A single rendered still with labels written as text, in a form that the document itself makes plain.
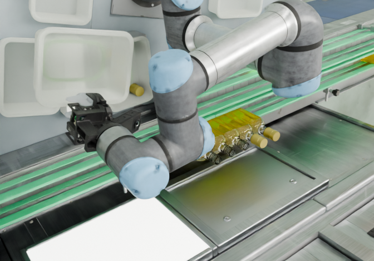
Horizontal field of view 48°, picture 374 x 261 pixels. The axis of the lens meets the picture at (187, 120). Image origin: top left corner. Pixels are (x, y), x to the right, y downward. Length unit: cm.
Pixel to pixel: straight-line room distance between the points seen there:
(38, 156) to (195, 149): 66
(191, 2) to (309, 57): 41
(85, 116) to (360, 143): 116
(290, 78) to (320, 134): 79
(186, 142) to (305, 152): 95
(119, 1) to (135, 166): 77
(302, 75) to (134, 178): 49
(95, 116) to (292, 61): 45
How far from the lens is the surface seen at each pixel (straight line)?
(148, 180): 72
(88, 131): 83
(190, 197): 135
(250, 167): 148
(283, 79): 102
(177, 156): 76
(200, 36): 122
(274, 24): 88
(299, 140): 172
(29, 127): 139
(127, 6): 140
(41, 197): 131
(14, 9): 129
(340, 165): 160
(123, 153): 75
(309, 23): 96
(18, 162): 132
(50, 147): 136
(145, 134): 138
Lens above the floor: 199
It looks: 47 degrees down
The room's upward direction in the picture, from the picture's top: 120 degrees clockwise
